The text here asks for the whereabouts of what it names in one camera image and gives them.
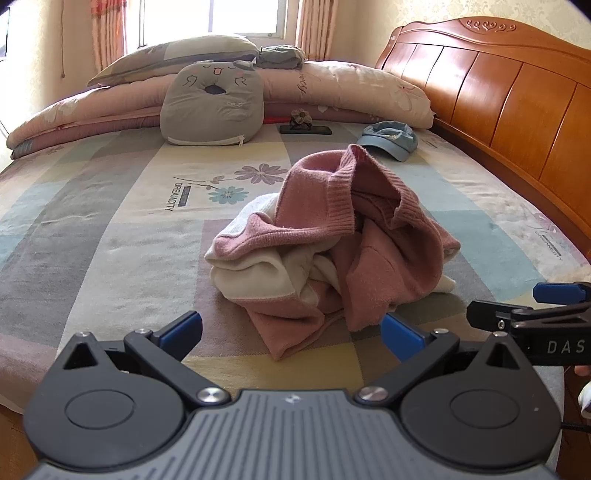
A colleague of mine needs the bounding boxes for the folded grey-green clothes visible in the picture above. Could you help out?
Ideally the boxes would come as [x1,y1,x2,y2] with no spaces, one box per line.
[257,45,305,71]

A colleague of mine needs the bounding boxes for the pink and white knit sweater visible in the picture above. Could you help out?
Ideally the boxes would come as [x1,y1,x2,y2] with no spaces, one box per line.
[204,144,462,361]

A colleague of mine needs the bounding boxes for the black phone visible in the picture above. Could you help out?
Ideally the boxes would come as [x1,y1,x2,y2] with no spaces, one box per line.
[279,124,333,136]

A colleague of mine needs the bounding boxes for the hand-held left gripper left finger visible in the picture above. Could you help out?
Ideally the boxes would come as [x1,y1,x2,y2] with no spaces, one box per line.
[61,310,232,408]

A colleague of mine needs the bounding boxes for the wooden bed headboard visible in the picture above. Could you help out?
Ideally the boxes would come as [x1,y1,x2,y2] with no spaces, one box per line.
[374,17,591,259]

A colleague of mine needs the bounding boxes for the blue denim cap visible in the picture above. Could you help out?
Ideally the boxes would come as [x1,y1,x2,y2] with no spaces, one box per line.
[356,121,420,162]

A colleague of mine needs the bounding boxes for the grey patterned pillow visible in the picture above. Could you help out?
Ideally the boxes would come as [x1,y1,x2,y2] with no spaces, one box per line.
[88,33,260,88]

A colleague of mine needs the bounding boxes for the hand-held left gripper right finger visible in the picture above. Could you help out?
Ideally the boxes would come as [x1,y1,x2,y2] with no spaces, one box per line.
[353,313,537,409]

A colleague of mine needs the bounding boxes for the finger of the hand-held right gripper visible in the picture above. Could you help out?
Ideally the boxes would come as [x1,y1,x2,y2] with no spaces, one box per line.
[466,299,591,334]
[532,281,591,306]

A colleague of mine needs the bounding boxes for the pink checked curtain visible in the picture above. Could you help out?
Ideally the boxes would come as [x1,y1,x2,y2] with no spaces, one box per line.
[90,0,127,72]
[295,0,340,63]

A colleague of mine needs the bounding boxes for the grey cat face cushion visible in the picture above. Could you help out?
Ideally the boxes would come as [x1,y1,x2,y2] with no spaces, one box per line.
[160,60,266,147]

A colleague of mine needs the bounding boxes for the window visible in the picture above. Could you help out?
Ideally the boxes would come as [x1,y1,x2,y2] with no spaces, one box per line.
[124,0,301,49]

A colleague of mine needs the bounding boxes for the person's right hand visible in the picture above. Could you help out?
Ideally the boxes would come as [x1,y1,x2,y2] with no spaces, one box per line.
[574,364,591,418]

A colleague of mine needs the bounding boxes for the long pink floral pillow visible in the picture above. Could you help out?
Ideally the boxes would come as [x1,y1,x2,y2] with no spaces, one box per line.
[6,60,435,160]

